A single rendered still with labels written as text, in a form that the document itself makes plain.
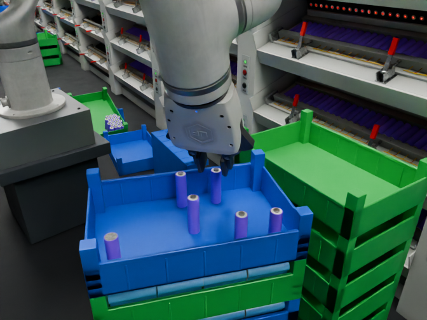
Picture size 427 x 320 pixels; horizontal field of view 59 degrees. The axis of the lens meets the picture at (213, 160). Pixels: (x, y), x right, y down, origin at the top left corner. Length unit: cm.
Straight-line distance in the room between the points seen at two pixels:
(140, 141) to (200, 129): 136
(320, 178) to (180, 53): 45
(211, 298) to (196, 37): 35
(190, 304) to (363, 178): 42
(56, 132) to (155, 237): 63
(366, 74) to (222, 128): 54
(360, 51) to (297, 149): 30
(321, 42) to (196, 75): 71
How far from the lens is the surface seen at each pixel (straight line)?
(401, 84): 91
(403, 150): 99
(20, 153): 115
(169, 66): 42
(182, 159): 124
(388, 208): 67
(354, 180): 77
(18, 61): 117
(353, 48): 103
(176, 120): 50
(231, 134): 50
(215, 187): 64
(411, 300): 107
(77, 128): 117
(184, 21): 38
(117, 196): 67
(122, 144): 183
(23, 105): 121
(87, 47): 315
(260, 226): 61
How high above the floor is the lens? 78
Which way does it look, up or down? 28 degrees down
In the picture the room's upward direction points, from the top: straight up
